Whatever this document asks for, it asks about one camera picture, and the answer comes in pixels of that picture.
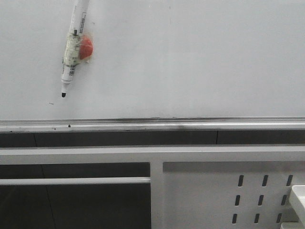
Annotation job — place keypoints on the white whiteboard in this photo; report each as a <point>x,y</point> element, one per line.
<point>155,58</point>

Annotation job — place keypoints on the red round magnet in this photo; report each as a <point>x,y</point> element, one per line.
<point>86,47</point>

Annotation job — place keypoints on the aluminium whiteboard tray rail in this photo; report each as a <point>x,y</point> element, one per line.
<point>152,124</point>

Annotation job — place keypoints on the white whiteboard marker pen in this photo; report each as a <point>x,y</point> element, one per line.
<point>71,56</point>

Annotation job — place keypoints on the white plastic bin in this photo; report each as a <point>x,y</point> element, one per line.
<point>297,201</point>

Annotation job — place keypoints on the white metal pegboard rack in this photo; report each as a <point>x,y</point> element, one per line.
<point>192,187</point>

